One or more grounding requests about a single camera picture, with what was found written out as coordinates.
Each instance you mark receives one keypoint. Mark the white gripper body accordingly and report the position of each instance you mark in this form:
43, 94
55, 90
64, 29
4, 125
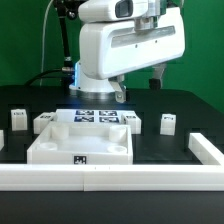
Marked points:
111, 49

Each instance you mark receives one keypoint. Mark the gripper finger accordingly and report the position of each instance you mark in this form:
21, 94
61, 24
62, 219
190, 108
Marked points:
119, 88
156, 81

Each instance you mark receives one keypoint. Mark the white square tabletop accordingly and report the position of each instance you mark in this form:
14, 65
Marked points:
82, 144

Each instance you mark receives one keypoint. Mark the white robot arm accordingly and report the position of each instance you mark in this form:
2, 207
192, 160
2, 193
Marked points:
87, 87

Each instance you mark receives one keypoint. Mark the white block left edge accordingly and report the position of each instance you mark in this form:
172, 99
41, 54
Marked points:
1, 139

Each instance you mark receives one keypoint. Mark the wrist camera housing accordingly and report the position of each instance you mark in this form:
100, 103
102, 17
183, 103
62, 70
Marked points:
114, 10

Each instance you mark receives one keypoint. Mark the black camera stand pole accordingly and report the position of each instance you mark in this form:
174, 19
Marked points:
66, 9

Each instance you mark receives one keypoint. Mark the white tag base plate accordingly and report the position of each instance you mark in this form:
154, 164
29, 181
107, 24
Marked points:
93, 116

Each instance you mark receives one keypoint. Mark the white U-shaped obstacle wall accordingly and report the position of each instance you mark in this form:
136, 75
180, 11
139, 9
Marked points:
208, 175

